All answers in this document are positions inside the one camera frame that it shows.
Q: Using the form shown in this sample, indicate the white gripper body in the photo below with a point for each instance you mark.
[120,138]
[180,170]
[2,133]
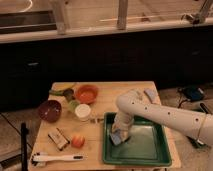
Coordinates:
[122,123]

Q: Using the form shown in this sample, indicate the blue sponge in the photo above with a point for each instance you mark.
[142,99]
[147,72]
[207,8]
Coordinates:
[116,139]

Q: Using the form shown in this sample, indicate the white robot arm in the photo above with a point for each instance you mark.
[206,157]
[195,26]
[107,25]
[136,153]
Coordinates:
[196,125]

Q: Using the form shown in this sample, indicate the green plastic tray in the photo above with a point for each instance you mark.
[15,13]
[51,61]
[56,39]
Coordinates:
[147,145]

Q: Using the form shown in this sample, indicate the grey blue cloth piece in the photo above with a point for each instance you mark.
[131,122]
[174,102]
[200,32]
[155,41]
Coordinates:
[151,94]

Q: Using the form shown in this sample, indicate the white lidded cup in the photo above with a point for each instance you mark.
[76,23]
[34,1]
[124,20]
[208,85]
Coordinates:
[83,111]

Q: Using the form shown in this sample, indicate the orange bowl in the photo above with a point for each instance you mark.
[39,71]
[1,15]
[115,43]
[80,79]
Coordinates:
[86,93]

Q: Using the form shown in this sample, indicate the orange red fruit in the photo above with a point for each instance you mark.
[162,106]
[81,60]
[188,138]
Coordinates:
[77,141]

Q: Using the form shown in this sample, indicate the light green small object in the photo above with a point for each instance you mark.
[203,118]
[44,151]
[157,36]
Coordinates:
[72,105]

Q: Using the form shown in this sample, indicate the green yellow vegetable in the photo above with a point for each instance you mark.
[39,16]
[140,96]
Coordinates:
[63,91]

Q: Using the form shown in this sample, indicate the dark green round object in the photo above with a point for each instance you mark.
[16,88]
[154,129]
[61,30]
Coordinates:
[69,94]

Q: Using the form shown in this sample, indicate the dark red bowl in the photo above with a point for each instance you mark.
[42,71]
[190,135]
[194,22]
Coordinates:
[50,111]

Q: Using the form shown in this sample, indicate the blue black device on floor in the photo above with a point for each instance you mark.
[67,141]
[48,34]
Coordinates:
[192,93]

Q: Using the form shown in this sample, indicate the black vertical pole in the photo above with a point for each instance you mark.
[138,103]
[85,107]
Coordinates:
[24,158]

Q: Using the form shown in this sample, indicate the white handled brush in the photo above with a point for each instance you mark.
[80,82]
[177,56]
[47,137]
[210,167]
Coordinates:
[43,158]

